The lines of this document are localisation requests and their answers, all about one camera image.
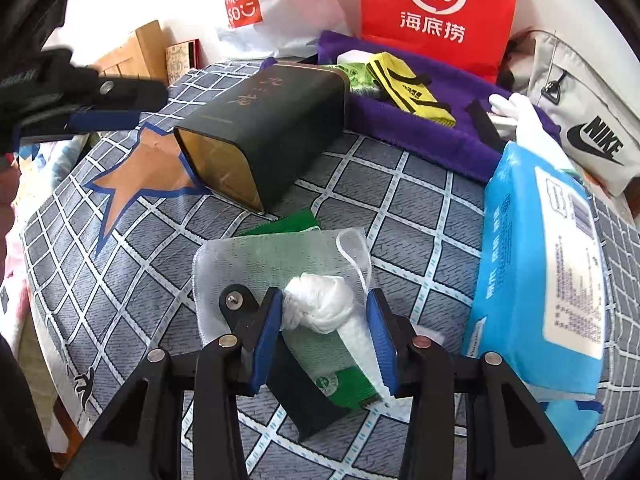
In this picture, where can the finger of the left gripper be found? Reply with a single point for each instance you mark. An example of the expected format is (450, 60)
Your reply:
(125, 93)
(54, 127)

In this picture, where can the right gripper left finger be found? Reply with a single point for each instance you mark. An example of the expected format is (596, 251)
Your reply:
(138, 435)

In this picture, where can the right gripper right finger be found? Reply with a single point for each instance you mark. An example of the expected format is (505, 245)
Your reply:
(508, 436)

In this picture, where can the white mesh cloth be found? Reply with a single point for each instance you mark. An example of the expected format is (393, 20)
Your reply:
(252, 261)

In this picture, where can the white sock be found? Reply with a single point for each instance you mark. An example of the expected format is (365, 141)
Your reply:
(321, 303)

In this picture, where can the yellow black sock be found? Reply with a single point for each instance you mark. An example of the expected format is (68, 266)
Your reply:
(409, 91)

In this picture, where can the person's left hand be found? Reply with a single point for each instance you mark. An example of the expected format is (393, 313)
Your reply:
(9, 181)

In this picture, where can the brown framed picture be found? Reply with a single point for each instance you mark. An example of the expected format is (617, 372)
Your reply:
(182, 57)

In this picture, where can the blue star marker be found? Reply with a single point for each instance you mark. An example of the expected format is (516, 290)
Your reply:
(575, 421)

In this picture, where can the orange star marker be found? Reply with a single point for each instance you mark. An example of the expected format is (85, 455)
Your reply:
(154, 167)

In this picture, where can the grey checkered cloth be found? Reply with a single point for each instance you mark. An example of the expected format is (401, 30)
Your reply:
(101, 305)

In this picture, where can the dark green tea tin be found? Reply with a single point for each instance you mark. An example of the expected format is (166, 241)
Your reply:
(255, 139)

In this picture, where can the blue wet wipes pack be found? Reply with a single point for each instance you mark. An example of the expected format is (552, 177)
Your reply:
(539, 300)

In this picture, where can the white Miniso plastic bag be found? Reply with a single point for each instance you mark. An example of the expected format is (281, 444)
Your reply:
(254, 29)

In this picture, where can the green flat packet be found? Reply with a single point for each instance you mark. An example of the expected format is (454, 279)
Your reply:
(340, 363)

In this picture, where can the white sponge block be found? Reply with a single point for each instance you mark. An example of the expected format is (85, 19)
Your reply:
(354, 58)

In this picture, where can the green tissue pack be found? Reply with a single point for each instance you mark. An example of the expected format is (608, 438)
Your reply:
(361, 81)

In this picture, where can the purple towel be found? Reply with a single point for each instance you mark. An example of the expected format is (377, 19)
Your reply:
(461, 148)

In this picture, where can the white rubber glove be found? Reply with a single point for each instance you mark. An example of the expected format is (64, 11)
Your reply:
(529, 132)

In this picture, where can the red paper shopping bag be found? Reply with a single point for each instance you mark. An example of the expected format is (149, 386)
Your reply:
(468, 34)

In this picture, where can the grey Nike waist bag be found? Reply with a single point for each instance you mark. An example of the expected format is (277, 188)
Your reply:
(599, 131)

